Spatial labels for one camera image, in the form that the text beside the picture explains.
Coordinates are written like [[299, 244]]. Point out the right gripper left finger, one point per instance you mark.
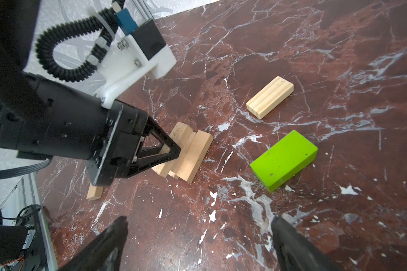
[[104, 252]]

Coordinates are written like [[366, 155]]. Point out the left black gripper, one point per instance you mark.
[[41, 119]]

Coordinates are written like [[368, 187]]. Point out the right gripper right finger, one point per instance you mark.
[[295, 252]]

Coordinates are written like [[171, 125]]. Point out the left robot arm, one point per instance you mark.
[[68, 53]]

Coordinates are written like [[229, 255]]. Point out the green block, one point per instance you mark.
[[284, 160]]

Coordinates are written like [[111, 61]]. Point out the grooved wood block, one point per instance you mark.
[[269, 97]]

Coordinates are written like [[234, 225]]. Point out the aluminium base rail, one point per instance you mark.
[[24, 200]]

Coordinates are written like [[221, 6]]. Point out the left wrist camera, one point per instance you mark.
[[144, 52]]

